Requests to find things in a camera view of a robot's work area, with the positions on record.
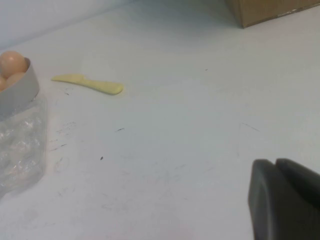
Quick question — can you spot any clear plastic egg box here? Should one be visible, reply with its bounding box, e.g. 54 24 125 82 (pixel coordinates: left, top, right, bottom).
0 94 49 199

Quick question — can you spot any white round bowl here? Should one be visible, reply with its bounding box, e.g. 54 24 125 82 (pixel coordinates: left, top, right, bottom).
0 56 41 119

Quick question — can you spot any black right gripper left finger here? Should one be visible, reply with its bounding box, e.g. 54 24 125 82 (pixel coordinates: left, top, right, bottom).
247 158 320 240

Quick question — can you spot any yellow plastic knife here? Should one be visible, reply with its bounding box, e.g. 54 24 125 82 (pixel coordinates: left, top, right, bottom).
51 73 125 96

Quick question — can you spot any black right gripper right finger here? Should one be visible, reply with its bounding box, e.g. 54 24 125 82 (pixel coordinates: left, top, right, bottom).
275 157 320 210

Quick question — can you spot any brown cardboard box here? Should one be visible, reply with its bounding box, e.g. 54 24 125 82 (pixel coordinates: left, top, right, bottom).
224 0 320 29

